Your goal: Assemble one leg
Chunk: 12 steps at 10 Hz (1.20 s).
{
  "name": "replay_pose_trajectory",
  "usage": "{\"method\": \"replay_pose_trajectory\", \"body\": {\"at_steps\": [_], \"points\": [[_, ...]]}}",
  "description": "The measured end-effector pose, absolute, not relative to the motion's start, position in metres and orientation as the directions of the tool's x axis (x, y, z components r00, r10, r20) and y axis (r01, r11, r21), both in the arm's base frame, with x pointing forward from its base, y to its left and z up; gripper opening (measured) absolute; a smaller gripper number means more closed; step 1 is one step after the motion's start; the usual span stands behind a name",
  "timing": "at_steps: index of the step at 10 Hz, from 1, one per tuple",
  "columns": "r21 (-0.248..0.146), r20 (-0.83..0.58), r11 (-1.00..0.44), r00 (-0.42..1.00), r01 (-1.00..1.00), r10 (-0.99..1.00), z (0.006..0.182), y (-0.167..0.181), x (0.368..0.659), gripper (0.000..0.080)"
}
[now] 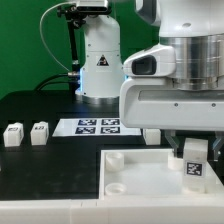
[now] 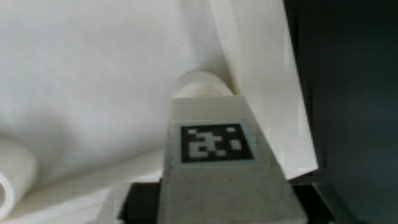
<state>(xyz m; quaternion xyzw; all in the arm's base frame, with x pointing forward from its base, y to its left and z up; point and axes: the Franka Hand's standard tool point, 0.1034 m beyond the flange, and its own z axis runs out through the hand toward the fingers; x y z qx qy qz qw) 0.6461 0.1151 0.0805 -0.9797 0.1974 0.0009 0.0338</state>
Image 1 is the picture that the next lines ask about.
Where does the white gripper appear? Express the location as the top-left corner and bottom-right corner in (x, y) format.
(119, 43), (224, 159)

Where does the white square table top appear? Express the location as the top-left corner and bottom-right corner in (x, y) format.
(99, 149), (224, 199)

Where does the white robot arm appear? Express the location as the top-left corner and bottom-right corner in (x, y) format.
(118, 0), (224, 151)

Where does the white L-shaped obstacle fence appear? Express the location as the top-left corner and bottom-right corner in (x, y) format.
(0, 194), (224, 224)

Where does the white sheet with markers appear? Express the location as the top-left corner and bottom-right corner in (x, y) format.
(53, 118), (141, 137)

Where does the black cable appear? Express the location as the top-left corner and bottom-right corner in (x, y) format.
(33, 73), (78, 92)

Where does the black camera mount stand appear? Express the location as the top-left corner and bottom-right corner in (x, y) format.
(56, 0), (113, 91)

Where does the grey cable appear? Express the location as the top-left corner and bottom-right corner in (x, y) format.
(39, 0), (78, 73)

